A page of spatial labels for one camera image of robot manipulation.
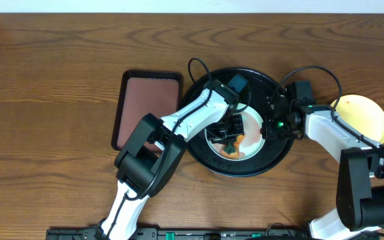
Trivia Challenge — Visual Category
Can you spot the yellow plate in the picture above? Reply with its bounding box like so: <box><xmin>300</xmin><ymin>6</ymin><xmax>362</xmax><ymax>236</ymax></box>
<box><xmin>336</xmin><ymin>95</ymin><xmax>384</xmax><ymax>143</ymax></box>

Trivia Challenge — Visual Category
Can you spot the green and yellow sponge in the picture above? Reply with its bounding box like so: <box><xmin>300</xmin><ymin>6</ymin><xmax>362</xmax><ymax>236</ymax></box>
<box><xmin>220</xmin><ymin>135</ymin><xmax>245</xmax><ymax>159</ymax></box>

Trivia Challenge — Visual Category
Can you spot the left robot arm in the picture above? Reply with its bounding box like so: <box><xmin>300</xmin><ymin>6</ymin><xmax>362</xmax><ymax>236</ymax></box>
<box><xmin>95</xmin><ymin>78</ymin><xmax>249</xmax><ymax>239</ymax></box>

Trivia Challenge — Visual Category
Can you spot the light blue plate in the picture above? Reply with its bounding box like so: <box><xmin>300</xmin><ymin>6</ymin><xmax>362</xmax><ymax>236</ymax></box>
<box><xmin>205</xmin><ymin>106</ymin><xmax>265</xmax><ymax>161</ymax></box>

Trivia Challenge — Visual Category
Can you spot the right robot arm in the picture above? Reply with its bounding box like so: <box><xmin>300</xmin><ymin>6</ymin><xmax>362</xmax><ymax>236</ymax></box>
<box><xmin>261</xmin><ymin>95</ymin><xmax>384</xmax><ymax>239</ymax></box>

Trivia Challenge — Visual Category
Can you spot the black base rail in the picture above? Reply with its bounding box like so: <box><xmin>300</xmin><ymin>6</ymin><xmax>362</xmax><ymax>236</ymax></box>
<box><xmin>45</xmin><ymin>227</ymin><xmax>381</xmax><ymax>240</ymax></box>

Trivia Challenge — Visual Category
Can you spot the black rectangular tray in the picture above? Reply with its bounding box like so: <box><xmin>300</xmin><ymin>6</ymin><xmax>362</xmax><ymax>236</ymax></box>
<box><xmin>111</xmin><ymin>69</ymin><xmax>183</xmax><ymax>151</ymax></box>

